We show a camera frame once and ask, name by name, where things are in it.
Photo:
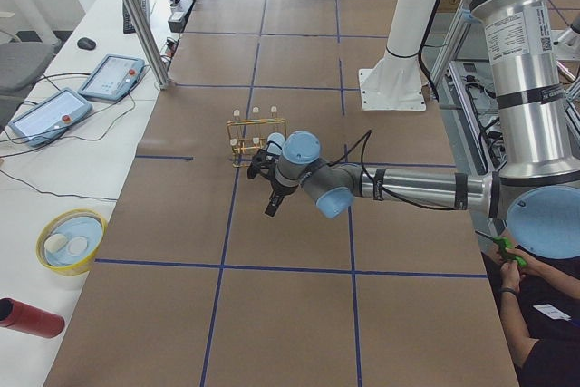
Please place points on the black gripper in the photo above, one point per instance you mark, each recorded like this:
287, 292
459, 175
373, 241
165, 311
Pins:
277, 188

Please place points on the light blue plastic cup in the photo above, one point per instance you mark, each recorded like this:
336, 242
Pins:
275, 143

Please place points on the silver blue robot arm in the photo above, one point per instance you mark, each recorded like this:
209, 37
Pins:
536, 192

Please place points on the operator forearm with black band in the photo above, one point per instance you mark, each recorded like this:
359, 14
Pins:
519, 341

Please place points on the operator hand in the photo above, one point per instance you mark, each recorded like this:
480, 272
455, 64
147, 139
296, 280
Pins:
511, 273

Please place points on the far blue teach pendant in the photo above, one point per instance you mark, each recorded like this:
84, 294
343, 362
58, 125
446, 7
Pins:
113, 78

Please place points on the blue teach pendant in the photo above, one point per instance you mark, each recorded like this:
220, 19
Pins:
113, 78
50, 119

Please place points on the yellow bowl with blue plate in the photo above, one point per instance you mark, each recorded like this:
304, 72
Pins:
69, 243

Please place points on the black computer mouse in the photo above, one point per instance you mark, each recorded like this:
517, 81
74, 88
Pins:
86, 43

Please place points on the near blue teach pendant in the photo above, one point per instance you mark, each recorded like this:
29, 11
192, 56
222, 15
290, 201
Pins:
50, 119

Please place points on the grey office chair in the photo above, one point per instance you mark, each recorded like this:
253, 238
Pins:
22, 64

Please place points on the red cylindrical bottle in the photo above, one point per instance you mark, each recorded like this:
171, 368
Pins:
29, 319

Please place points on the gold wire cup holder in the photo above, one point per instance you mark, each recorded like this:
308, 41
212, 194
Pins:
246, 136

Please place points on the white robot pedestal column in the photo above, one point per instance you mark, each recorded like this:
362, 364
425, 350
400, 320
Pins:
394, 83

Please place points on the aluminium frame post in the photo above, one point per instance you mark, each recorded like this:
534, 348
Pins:
148, 43

